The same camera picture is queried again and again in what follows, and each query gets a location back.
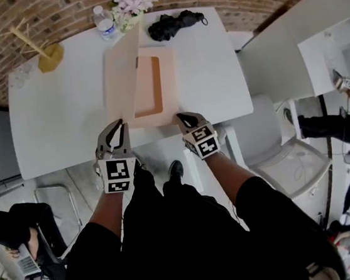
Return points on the beige waist pouch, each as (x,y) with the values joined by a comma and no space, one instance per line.
(324,274)

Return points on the pink flowers in pot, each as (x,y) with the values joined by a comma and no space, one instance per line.
(133,5)

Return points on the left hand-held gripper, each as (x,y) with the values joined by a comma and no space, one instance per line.
(117,175)

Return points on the clear plastic water bottle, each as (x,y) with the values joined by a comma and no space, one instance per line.
(105,22)

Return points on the clear plastic object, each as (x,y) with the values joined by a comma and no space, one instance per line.
(23,75)

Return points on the white shelf unit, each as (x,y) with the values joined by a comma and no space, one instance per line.
(321,64)

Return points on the wooden branch stand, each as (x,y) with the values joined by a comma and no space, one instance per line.
(49,58)

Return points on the person's right black shoe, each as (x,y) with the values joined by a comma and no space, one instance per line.
(175,171)

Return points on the metal chair frame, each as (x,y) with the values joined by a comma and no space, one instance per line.
(65,197)

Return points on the person's left forearm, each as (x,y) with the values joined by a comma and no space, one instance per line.
(110,207)

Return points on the grey chair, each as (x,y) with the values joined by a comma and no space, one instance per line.
(285,160)

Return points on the silver laptop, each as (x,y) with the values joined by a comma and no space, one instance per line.
(26,260)

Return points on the person's right forearm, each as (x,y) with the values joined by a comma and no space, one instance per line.
(226,174)

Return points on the black folded umbrella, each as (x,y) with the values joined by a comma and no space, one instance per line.
(173,25)

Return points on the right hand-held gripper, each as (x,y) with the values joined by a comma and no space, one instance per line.
(205,145)

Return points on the person's black clothing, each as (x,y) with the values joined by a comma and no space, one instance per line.
(181,246)

